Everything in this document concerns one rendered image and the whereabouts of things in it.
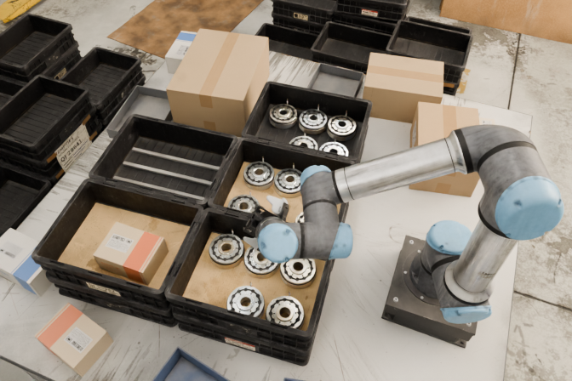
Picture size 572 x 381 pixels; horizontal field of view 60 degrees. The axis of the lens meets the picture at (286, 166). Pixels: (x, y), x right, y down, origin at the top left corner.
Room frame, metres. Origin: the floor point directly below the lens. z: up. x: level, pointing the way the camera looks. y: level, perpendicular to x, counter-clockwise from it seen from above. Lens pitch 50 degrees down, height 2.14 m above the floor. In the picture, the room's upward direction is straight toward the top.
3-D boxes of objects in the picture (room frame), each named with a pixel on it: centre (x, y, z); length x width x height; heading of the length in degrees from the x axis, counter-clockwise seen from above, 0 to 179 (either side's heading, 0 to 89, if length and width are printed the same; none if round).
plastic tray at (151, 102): (1.47, 0.57, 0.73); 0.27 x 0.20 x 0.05; 165
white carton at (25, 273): (0.78, 0.82, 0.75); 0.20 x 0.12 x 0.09; 64
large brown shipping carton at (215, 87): (1.59, 0.26, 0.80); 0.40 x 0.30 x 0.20; 168
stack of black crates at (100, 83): (2.02, 0.98, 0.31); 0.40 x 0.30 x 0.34; 159
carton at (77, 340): (0.54, 0.60, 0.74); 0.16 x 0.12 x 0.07; 57
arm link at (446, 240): (0.70, -0.44, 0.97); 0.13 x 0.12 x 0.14; 4
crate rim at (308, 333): (0.67, 0.09, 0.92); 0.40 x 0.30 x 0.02; 74
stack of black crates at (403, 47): (2.15, -0.74, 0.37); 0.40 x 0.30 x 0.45; 69
